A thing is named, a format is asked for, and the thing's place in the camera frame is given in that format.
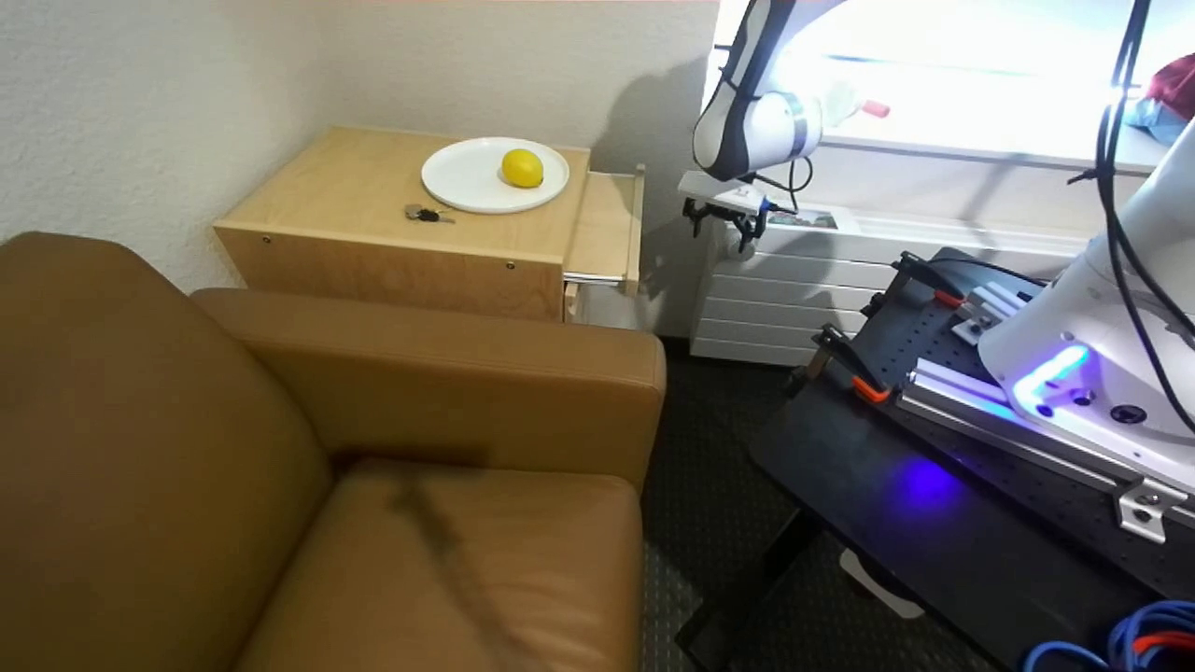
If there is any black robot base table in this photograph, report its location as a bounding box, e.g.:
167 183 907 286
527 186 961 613
675 241 1195 672

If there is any blue cable coil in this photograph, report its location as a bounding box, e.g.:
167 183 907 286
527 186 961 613
1020 598 1195 672

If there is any wooden nightstand cabinet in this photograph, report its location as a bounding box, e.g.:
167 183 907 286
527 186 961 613
216 128 592 321

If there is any white wall heater unit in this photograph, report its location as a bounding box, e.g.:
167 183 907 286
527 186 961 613
691 208 1095 364

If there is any small dark object on cabinet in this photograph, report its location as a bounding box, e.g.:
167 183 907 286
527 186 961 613
405 205 444 223

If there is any wooden sliding tray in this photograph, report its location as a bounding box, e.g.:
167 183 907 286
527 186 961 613
566 172 643 296

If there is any white plate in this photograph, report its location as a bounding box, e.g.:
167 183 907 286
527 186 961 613
420 139 571 213

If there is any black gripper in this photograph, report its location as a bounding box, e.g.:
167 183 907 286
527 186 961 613
684 198 765 255

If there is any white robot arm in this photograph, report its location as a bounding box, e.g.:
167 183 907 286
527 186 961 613
686 0 1195 460

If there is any brown leather armchair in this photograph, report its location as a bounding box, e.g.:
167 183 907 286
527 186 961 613
0 233 664 672

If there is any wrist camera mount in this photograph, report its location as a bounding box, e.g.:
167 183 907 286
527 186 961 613
675 172 795 213

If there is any orange handled clamp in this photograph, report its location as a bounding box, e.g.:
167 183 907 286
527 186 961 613
813 323 894 408

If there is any yellow lemon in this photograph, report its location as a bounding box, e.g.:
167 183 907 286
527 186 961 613
502 150 547 190

